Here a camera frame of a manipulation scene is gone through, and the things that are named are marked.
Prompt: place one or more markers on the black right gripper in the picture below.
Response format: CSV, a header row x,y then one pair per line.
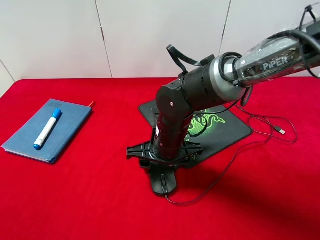
x,y
144,151

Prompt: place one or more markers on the black computer mouse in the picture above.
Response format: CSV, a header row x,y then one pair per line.
x,y
162,179

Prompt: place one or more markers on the blue and white marker pen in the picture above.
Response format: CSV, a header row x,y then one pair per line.
x,y
47,129

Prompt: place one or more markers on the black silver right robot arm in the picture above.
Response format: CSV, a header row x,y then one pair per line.
x,y
227,78

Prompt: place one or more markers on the black green Razer mouse pad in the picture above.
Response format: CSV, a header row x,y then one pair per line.
x,y
215,129

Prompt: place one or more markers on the blue notebook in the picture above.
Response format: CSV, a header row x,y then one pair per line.
x,y
72,117

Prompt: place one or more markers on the red velvet table cloth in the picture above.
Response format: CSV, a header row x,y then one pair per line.
x,y
256,191

